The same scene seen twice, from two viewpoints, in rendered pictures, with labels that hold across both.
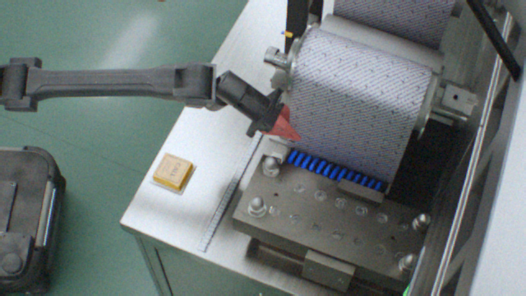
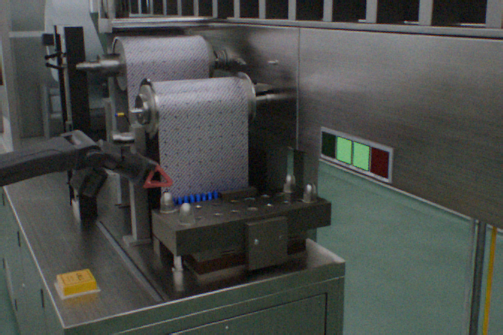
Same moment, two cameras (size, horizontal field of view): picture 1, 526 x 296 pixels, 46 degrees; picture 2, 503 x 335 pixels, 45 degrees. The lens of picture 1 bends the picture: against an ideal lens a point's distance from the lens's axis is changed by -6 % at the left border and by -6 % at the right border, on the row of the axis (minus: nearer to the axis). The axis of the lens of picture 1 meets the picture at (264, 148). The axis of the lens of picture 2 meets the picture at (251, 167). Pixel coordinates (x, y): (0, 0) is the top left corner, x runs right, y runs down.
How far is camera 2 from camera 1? 1.18 m
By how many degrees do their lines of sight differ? 56
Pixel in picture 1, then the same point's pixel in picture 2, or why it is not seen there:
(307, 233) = (234, 215)
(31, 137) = not seen: outside the picture
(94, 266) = not seen: outside the picture
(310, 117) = (176, 146)
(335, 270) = (274, 222)
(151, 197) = (75, 303)
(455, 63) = not seen: hidden behind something
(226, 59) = (38, 236)
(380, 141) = (230, 139)
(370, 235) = (270, 202)
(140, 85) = (42, 152)
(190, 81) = (82, 139)
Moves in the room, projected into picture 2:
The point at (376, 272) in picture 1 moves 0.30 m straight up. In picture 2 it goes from (298, 209) to (299, 81)
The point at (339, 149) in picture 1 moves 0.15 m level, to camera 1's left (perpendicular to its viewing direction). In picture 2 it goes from (203, 173) to (156, 187)
